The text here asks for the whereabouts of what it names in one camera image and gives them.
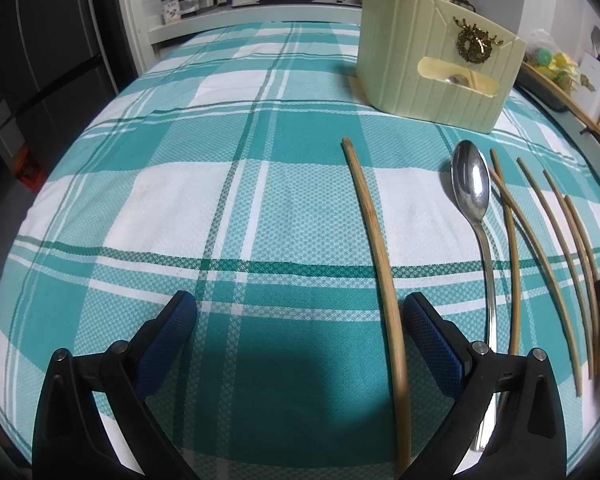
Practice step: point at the black tray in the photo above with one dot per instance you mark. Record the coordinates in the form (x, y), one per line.
(545, 87)

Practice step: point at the clear seasoning container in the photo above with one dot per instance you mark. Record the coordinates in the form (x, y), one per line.
(188, 4)

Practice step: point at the thick bamboo chopstick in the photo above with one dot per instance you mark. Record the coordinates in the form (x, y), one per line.
(383, 260)

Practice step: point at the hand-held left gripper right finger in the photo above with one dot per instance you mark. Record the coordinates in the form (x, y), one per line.
(430, 335)

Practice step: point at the teal white plaid tablecloth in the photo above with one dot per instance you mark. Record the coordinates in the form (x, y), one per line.
(180, 200)

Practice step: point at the spice jar with black lid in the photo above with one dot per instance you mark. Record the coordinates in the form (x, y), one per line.
(170, 10)

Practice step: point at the long steel spoon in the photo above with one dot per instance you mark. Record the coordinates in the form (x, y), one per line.
(470, 180)

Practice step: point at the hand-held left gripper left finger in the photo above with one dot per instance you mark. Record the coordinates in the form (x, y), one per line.
(170, 335)

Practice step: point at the bag of yellow green toys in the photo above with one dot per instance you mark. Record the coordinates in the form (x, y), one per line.
(550, 57)

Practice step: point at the cream ribbed utensil holder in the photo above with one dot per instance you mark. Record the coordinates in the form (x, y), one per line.
(400, 60)

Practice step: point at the dark kettle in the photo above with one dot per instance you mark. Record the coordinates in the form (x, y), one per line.
(464, 2)

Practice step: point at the dark refrigerator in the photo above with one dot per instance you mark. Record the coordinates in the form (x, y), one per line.
(45, 60)

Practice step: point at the wooden board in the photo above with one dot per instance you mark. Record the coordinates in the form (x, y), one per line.
(580, 110)

